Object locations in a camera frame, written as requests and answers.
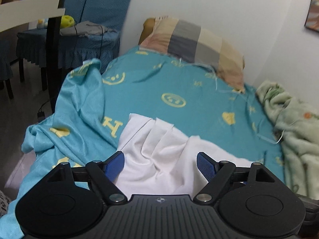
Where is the yellow-green plush toy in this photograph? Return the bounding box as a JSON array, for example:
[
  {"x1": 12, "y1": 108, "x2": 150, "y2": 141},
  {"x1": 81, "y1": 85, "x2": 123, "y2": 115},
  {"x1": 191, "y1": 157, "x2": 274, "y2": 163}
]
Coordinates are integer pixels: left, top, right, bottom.
[{"x1": 61, "y1": 15, "x2": 76, "y2": 29}]

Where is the black power adapter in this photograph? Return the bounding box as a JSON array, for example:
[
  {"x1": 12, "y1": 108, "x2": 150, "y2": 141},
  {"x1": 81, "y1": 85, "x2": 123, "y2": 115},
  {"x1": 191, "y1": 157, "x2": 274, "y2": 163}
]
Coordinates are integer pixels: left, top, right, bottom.
[{"x1": 37, "y1": 99, "x2": 54, "y2": 120}]

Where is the teal printed bed sheet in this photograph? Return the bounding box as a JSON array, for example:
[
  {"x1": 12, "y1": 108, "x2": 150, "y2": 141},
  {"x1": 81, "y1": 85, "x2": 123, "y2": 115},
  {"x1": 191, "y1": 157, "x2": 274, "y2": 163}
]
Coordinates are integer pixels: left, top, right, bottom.
[{"x1": 0, "y1": 45, "x2": 285, "y2": 239}]

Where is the white cable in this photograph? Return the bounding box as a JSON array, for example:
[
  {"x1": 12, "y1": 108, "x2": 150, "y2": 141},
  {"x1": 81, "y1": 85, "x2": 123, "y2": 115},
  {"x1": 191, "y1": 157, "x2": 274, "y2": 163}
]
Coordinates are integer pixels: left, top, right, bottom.
[{"x1": 178, "y1": 58, "x2": 286, "y2": 145}]

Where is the brown pillow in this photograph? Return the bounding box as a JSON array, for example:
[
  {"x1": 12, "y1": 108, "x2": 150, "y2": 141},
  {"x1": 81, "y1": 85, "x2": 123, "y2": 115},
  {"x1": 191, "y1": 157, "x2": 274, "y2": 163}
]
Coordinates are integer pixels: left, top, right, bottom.
[{"x1": 138, "y1": 18, "x2": 156, "y2": 45}]

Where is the black cable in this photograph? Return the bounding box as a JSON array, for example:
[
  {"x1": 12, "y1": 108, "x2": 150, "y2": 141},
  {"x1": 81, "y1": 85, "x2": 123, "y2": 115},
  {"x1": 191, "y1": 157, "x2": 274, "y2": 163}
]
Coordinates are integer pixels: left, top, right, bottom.
[{"x1": 73, "y1": 0, "x2": 105, "y2": 59}]

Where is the framed wall picture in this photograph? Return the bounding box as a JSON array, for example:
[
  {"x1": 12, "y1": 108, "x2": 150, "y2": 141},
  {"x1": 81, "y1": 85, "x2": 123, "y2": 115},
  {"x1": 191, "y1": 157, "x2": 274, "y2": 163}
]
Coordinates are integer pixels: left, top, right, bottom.
[{"x1": 304, "y1": 0, "x2": 319, "y2": 33}]

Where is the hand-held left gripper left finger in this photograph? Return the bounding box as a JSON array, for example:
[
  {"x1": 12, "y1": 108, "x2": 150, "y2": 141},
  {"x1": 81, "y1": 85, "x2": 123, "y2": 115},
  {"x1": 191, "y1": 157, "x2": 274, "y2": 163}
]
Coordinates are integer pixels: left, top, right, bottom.
[{"x1": 36, "y1": 151, "x2": 127, "y2": 203}]

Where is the white shirt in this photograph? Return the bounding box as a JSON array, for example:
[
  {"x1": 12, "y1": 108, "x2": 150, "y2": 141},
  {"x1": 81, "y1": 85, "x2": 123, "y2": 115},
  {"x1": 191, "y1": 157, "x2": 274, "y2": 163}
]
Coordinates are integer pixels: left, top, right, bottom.
[{"x1": 115, "y1": 113, "x2": 252, "y2": 197}]

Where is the plaid pillow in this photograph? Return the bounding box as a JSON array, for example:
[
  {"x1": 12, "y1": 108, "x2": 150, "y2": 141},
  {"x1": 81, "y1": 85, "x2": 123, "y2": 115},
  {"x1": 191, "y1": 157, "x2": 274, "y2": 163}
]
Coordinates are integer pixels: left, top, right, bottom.
[{"x1": 140, "y1": 17, "x2": 246, "y2": 93}]

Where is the grey cloth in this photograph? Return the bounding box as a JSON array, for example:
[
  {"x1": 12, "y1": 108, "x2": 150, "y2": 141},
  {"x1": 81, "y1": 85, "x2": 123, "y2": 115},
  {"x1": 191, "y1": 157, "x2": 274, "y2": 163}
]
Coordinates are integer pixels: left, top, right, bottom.
[{"x1": 60, "y1": 21, "x2": 118, "y2": 38}]

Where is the dining table with black legs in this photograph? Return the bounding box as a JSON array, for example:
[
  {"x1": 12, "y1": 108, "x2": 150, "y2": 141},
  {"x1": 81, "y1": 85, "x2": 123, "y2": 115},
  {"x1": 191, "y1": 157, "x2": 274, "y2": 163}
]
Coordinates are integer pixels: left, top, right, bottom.
[{"x1": 0, "y1": 0, "x2": 68, "y2": 114}]

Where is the black and white printed cloth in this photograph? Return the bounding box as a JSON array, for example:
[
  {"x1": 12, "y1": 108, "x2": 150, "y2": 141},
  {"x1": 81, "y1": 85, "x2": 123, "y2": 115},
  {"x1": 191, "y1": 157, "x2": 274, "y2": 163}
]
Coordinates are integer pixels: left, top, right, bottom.
[{"x1": 0, "y1": 190, "x2": 13, "y2": 218}]

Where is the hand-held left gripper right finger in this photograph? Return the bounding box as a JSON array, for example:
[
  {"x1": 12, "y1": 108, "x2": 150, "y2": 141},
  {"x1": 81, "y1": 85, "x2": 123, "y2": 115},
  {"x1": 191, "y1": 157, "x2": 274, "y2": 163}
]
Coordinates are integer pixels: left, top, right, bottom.
[{"x1": 193, "y1": 152, "x2": 287, "y2": 204}]

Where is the green fleece printed blanket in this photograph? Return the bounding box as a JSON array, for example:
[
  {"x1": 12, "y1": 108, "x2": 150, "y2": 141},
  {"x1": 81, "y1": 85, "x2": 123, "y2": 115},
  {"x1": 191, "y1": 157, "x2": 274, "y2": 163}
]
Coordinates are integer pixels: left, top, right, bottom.
[{"x1": 256, "y1": 80, "x2": 319, "y2": 201}]

